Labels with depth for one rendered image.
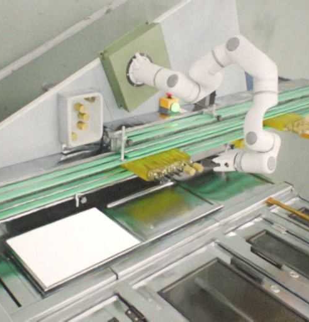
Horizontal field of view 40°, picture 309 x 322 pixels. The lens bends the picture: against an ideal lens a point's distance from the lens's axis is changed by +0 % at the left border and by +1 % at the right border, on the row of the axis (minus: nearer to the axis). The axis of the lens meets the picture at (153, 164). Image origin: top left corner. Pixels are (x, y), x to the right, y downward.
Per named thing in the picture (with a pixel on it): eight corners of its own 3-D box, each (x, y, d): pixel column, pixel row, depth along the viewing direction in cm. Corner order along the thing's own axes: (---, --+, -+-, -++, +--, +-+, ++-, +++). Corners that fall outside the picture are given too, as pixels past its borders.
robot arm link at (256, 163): (269, 129, 143) (285, 133, 149) (243, 129, 151) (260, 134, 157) (264, 173, 142) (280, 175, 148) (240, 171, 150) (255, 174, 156)
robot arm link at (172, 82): (158, 63, 176) (185, 72, 165) (177, 75, 186) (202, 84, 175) (148, 83, 177) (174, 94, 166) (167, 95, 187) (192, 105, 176)
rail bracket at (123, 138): (110, 156, 193) (127, 166, 184) (111, 122, 185) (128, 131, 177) (116, 155, 194) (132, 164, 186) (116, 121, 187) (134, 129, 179)
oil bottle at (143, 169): (121, 166, 200) (150, 183, 186) (121, 155, 198) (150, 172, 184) (129, 163, 204) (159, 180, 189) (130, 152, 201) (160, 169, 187)
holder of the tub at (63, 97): (60, 151, 189) (68, 158, 184) (57, 92, 177) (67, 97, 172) (91, 143, 200) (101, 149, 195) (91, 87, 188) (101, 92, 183)
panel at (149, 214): (1, 246, 159) (44, 297, 137) (0, 239, 158) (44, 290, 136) (172, 181, 215) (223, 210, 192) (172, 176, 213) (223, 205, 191)
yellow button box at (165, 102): (158, 109, 222) (168, 114, 217) (159, 96, 218) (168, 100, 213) (168, 107, 226) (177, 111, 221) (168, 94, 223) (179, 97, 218)
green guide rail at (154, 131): (118, 137, 192) (129, 143, 186) (118, 135, 191) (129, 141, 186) (314, 86, 299) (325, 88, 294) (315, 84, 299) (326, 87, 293)
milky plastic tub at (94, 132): (59, 141, 187) (69, 148, 181) (57, 92, 177) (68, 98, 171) (92, 133, 197) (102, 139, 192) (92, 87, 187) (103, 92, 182)
